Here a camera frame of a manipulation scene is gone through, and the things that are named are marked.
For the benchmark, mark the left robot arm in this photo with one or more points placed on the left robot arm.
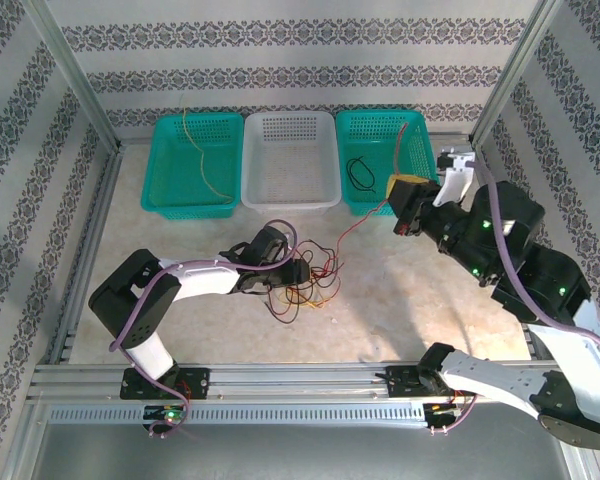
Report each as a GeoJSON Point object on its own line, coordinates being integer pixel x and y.
{"type": "Point", "coordinates": [200, 277]}

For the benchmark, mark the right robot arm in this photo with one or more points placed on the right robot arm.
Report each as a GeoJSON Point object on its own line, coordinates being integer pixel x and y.
{"type": "Point", "coordinates": [490, 377]}

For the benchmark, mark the aluminium rear rail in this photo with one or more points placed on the aluminium rear rail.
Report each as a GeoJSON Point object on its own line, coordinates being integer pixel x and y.
{"type": "Point", "coordinates": [137, 142]}

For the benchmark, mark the grey metal sheet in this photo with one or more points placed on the grey metal sheet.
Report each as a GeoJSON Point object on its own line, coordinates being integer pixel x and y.
{"type": "Point", "coordinates": [300, 450]}

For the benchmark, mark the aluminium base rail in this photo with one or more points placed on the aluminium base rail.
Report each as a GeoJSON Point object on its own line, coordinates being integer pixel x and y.
{"type": "Point", "coordinates": [300, 382]}

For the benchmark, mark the small circuit board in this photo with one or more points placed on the small circuit board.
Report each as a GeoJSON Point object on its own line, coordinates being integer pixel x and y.
{"type": "Point", "coordinates": [442, 411]}
{"type": "Point", "coordinates": [167, 414]}

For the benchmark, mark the teal plastic basket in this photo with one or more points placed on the teal plastic basket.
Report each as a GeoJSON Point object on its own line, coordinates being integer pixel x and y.
{"type": "Point", "coordinates": [380, 140]}
{"type": "Point", "coordinates": [180, 165]}

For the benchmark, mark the aluminium side rail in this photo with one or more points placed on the aluminium side rail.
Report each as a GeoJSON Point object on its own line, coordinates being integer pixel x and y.
{"type": "Point", "coordinates": [485, 160]}
{"type": "Point", "coordinates": [92, 230]}

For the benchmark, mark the aluminium frame post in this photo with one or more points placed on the aluminium frame post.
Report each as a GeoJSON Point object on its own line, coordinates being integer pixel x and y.
{"type": "Point", "coordinates": [515, 70]}
{"type": "Point", "coordinates": [75, 75]}

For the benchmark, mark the white plastic basket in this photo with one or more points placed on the white plastic basket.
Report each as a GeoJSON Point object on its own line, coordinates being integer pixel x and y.
{"type": "Point", "coordinates": [290, 160]}

